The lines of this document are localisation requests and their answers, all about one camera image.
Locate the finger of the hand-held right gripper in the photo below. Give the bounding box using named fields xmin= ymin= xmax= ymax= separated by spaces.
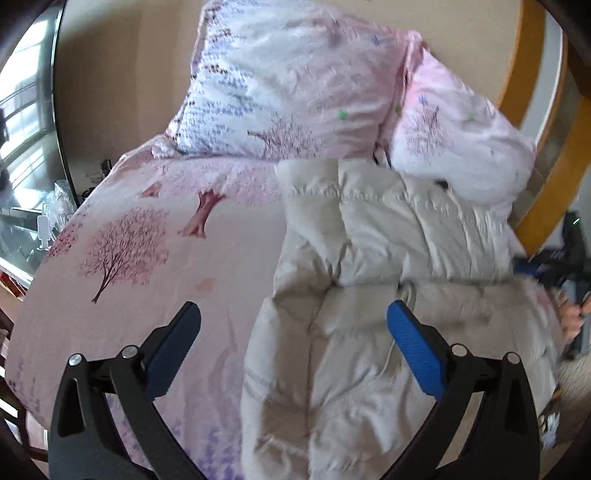
xmin=512 ymin=248 xmax=571 ymax=288

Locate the pink tree-print pillow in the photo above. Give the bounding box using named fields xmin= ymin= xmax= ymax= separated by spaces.
xmin=164 ymin=0 xmax=423 ymax=163
xmin=387 ymin=46 xmax=539 ymax=210

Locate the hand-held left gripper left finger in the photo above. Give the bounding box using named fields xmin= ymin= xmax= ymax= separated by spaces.
xmin=48 ymin=301 xmax=208 ymax=480

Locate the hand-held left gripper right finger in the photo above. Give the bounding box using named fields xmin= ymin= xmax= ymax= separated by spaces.
xmin=383 ymin=300 xmax=542 ymax=480

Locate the person's right hand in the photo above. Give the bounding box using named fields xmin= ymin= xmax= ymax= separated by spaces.
xmin=558 ymin=290 xmax=591 ymax=346

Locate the glass table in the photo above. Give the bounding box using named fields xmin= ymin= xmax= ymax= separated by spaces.
xmin=0 ymin=157 xmax=114 ymax=287

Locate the pink tree-print bedsheet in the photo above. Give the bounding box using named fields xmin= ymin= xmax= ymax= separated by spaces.
xmin=7 ymin=138 xmax=571 ymax=480

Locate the wooden framed glass headboard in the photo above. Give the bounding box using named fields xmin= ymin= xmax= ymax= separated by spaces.
xmin=496 ymin=0 xmax=591 ymax=257

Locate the window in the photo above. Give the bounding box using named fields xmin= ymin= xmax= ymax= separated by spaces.
xmin=0 ymin=14 xmax=63 ymax=197

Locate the white down jacket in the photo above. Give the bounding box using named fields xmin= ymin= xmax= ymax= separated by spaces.
xmin=240 ymin=157 xmax=566 ymax=480

